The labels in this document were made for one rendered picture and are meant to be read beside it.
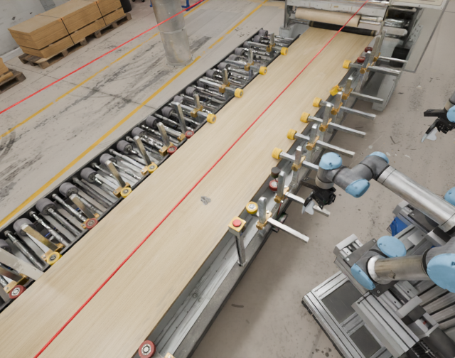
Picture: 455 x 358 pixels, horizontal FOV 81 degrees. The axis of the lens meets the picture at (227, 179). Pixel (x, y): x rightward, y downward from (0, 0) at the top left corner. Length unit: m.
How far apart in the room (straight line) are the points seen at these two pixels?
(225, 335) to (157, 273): 0.97
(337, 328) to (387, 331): 0.73
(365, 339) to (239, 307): 0.94
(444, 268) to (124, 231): 1.67
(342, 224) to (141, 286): 1.98
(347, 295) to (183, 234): 1.36
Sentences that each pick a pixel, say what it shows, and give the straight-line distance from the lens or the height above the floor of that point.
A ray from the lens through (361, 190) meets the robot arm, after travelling 1.05.
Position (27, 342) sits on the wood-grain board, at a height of 0.90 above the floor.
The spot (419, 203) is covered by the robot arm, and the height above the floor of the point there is 1.62.
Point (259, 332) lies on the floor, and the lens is 2.46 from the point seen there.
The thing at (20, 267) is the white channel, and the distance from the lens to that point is 1.97.
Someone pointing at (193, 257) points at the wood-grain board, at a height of 0.90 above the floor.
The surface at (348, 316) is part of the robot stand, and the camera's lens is 2.36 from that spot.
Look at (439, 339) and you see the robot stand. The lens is 1.65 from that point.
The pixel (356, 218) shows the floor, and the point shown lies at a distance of 2.99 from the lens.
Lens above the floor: 2.43
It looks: 50 degrees down
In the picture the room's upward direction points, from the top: 9 degrees counter-clockwise
